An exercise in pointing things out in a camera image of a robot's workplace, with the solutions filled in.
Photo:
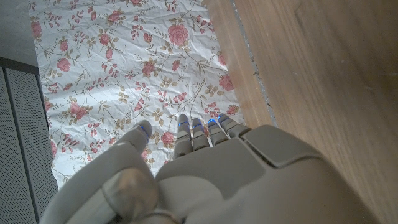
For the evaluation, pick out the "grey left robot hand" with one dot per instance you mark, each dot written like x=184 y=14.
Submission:
x=248 y=180

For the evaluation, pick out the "grey tape outline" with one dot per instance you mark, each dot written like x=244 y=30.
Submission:
x=255 y=68

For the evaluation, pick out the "floral backdrop cloth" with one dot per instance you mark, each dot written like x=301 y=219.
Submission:
x=124 y=62

